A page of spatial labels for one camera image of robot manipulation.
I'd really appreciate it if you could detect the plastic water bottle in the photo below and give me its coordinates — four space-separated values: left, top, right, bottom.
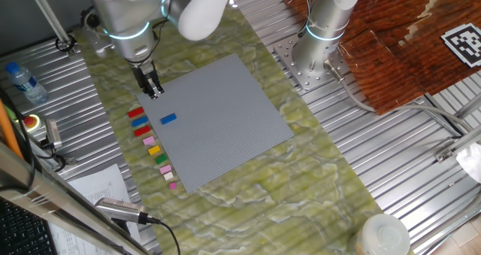
5 62 50 105

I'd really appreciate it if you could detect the silver ribbed camera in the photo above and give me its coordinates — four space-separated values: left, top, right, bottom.
94 197 151 226

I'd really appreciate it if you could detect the printed paper sheet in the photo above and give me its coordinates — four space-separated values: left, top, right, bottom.
48 163 142 255

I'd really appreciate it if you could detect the white plastic jar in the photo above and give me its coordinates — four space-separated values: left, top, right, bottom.
355 213 411 255

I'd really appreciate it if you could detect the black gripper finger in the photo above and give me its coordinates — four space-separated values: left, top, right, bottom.
138 77 156 99
148 73 165 96

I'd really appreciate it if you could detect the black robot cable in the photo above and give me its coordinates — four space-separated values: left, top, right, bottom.
150 17 169 66

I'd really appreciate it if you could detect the metal robot mounting plate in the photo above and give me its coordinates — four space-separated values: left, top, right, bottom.
272 35 350 92

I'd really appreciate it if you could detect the red emergency stop button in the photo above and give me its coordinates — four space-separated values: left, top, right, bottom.
20 114 41 132

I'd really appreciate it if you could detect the black white fiducial marker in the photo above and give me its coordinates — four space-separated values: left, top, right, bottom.
440 23 481 68

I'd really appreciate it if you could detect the white cloth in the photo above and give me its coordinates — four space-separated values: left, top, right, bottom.
455 141 481 184

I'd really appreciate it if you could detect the orange pole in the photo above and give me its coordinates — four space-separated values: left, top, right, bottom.
0 99 24 160

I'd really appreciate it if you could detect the black cable loop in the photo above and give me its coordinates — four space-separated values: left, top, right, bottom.
298 0 313 38

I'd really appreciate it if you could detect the gray robot power cable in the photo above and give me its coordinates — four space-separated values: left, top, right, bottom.
323 59 470 134

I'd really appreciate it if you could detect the aluminium frame bar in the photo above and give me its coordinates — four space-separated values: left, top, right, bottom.
0 140 153 255

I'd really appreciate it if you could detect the green marble pattern mat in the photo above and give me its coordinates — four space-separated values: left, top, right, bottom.
73 2 416 255

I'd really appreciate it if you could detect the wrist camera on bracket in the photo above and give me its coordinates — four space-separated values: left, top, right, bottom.
80 6 113 59

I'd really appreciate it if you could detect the blue Lego brick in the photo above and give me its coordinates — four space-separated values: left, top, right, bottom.
159 112 178 126
131 115 150 128

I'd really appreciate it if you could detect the aluminium frame profile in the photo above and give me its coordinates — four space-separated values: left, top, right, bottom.
452 92 481 121
434 125 481 165

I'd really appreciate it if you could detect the slanted metal pole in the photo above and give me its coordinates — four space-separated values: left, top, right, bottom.
24 0 79 57

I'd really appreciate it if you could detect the black camera cable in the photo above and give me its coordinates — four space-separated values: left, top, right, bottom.
144 216 182 255

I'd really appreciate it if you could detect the gray Lego baseplate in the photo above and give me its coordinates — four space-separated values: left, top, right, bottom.
136 53 295 194

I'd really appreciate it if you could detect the black keyboard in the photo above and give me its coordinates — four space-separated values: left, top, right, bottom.
0 198 57 255

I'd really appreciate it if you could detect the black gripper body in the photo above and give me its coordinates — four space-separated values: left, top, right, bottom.
131 59 159 87

